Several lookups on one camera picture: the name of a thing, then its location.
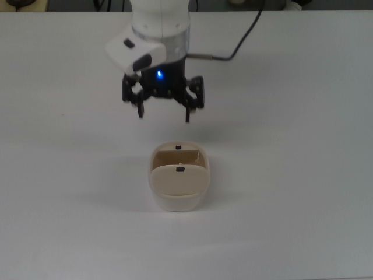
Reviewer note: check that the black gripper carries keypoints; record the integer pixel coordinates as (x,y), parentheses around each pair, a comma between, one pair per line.
(163,81)

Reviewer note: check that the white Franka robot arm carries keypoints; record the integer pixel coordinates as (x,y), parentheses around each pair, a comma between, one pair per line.
(158,29)

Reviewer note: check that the small cream bin with lid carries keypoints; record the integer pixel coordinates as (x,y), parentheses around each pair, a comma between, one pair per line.
(179,181)

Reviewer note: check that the wooden desk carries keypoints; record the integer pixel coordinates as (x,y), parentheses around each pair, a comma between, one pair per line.
(40,5)

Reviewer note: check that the white plastic object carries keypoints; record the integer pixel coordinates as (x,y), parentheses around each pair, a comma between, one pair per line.
(295,4)

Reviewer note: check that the dark round object on desk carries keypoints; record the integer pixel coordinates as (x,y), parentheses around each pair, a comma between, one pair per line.
(20,3)

